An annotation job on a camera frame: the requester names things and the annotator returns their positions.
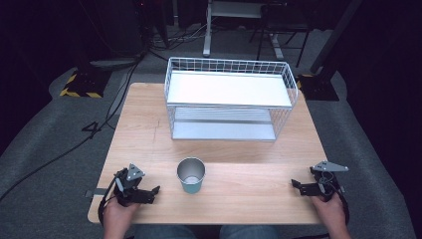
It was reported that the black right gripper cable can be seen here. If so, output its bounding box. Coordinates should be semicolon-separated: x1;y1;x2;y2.
326;172;350;227

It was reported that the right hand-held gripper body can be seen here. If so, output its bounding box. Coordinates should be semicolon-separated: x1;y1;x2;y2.
310;160;350;203

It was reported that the black slanted stand pole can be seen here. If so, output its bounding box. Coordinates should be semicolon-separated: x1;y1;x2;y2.
310;0;364;75

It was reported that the person's left leg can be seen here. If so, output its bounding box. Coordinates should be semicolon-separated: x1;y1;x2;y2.
133;224;197;239

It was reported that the white wire shelf rack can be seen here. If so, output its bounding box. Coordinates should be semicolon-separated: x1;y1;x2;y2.
163;56;300;142

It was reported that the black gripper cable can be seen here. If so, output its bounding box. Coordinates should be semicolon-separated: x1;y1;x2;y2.
326;172;350;227
97;177;121;227

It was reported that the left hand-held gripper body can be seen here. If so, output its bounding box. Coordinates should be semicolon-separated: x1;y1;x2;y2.
113;162;147;207

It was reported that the black chair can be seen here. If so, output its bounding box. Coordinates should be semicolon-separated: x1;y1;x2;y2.
248;2;314;69

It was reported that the bundle of floor cables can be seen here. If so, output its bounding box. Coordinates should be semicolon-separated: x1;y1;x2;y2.
148;22;213;51

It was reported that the white desk frame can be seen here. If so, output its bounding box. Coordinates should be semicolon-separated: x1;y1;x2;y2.
202;0;286;61

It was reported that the person's right leg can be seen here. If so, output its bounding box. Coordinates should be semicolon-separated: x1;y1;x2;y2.
219;224;281;239

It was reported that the teal metal cup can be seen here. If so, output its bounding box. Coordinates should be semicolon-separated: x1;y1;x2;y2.
176;156;207;195

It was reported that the grey table bracket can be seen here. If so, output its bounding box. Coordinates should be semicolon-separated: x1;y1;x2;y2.
85;187;109;199

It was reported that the black floor cable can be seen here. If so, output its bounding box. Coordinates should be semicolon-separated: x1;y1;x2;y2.
0;54;147;203

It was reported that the person's leg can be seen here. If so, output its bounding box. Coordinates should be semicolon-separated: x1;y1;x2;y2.
219;224;281;239
133;224;197;239

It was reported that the black yellow striped stand base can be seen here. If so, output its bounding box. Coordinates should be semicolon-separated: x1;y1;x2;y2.
59;68;112;100
296;73;340;103

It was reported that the person's right hand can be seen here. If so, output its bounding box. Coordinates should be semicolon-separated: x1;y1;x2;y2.
311;192;348;233

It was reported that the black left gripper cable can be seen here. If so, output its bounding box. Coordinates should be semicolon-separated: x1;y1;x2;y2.
97;177;121;227

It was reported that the person's left hand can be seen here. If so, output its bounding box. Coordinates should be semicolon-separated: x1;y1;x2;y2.
103;196;141;233

